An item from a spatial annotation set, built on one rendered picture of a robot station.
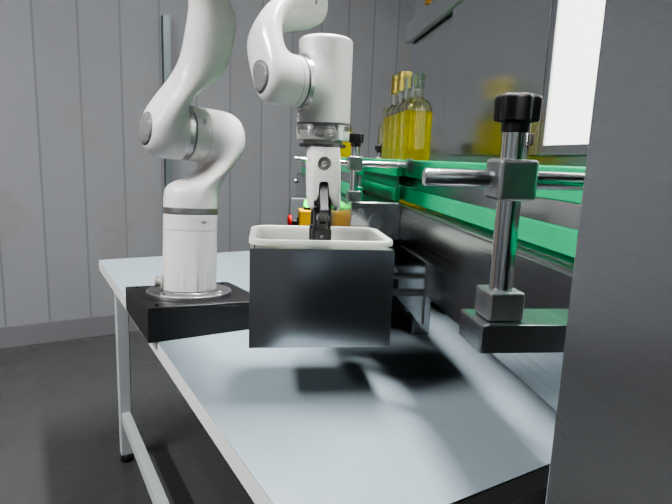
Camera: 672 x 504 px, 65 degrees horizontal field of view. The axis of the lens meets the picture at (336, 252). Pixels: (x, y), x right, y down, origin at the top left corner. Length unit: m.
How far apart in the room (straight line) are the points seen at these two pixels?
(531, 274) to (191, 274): 0.83
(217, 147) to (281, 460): 0.73
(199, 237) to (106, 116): 2.31
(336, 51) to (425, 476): 0.60
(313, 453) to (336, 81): 0.53
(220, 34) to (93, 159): 2.34
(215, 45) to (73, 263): 2.48
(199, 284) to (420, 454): 0.66
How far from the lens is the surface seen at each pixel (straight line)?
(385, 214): 1.00
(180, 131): 1.18
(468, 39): 1.27
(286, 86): 0.79
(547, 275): 0.51
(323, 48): 0.83
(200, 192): 1.19
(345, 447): 0.76
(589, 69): 0.84
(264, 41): 0.82
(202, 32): 1.17
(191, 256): 1.20
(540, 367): 0.53
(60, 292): 3.52
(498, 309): 0.37
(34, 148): 3.41
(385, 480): 0.70
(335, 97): 0.83
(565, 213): 0.53
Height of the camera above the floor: 1.14
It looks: 10 degrees down
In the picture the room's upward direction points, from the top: 2 degrees clockwise
